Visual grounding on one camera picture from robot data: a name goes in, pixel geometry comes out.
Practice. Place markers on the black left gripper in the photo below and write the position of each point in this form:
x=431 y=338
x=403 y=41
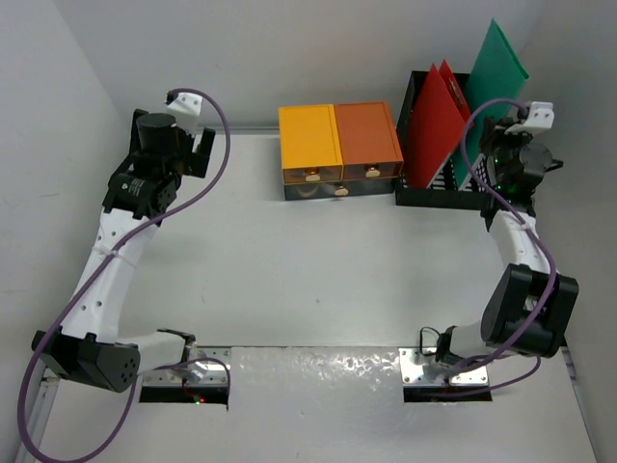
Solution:
x=204 y=145

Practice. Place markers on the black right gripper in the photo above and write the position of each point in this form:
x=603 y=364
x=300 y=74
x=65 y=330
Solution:
x=495 y=143

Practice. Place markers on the red folder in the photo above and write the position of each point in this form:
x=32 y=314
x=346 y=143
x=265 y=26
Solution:
x=435 y=120

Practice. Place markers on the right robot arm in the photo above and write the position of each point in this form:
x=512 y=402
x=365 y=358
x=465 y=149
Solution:
x=531 y=306

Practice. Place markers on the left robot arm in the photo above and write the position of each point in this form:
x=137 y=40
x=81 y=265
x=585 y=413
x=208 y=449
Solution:
x=86 y=347

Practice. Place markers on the black mesh file rack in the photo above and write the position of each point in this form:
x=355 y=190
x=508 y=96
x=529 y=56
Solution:
x=443 y=192

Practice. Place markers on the orange drawer box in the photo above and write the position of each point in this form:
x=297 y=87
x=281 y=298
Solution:
x=368 y=141

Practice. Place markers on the yellow drawer box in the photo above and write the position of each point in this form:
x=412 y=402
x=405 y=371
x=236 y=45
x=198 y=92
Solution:
x=310 y=147

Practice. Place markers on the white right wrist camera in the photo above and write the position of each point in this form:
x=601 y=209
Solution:
x=538 y=119

